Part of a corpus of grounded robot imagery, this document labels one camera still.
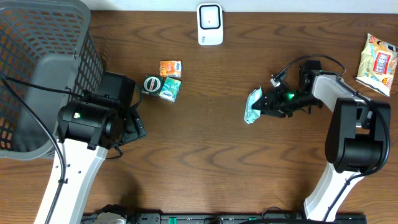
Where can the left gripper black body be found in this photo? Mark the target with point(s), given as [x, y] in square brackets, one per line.
[132, 129]

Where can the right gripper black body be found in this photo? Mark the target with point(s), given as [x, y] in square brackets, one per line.
[285, 101]

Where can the dark green round-label box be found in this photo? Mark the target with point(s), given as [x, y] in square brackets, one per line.
[152, 85]

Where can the green tissue pack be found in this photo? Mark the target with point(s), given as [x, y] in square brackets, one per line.
[170, 89]

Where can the orange tissue pack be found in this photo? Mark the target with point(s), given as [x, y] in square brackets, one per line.
[171, 68]

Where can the large white snack bag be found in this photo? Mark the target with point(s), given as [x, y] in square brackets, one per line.
[377, 65]

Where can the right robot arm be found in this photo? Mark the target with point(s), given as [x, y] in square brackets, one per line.
[357, 144]

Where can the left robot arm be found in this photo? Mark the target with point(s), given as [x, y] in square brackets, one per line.
[88, 129]

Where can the white barcode scanner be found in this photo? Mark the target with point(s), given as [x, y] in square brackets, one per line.
[210, 24]

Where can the grey plastic mesh basket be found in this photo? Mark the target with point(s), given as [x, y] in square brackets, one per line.
[47, 59]

